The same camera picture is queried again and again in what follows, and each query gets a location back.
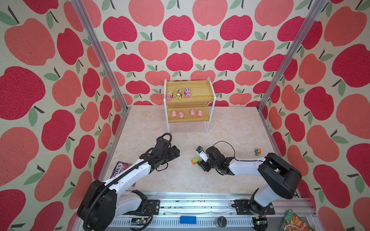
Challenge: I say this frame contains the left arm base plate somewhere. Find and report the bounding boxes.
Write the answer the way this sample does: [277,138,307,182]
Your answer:
[142,200,161,216]

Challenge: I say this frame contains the green orange toy car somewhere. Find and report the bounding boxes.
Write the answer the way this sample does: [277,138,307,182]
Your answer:
[254,148,262,156]

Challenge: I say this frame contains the wooden two-tier shelf white frame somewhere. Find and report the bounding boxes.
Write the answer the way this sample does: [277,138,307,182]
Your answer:
[163,77,216,132]

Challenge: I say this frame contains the aluminium frame post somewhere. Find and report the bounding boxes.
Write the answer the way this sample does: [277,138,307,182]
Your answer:
[257,0,327,114]
[71,0,129,113]

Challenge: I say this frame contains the blue block on rail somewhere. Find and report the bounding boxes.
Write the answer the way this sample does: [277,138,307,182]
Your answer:
[180,216,197,225]

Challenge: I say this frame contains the pink toy car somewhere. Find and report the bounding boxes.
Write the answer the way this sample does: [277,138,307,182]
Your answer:
[166,90,173,101]
[185,88,191,98]

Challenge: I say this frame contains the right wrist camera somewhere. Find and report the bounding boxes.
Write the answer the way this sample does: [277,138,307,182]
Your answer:
[196,146,207,156]

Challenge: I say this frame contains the right aluminium frame post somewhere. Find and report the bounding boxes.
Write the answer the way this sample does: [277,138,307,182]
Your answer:
[257,0,327,114]

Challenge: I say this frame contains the left aluminium frame post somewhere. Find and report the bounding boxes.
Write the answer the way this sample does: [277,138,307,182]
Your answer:
[71,0,129,113]

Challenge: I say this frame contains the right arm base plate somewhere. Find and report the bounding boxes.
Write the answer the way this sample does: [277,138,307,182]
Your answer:
[231,200,276,216]

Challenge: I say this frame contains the green snack bag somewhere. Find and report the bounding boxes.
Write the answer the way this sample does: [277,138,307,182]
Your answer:
[278,209,315,231]

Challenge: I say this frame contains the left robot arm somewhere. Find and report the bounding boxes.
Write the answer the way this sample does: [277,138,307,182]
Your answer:
[77,133,180,231]

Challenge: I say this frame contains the round black knob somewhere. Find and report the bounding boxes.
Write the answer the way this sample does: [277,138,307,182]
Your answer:
[215,216,227,228]

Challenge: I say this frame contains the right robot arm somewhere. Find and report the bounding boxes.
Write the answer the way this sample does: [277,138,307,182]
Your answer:
[196,146,302,215]

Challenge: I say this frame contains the purple snack bag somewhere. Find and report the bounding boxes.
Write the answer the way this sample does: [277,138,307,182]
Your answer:
[111,161,132,178]

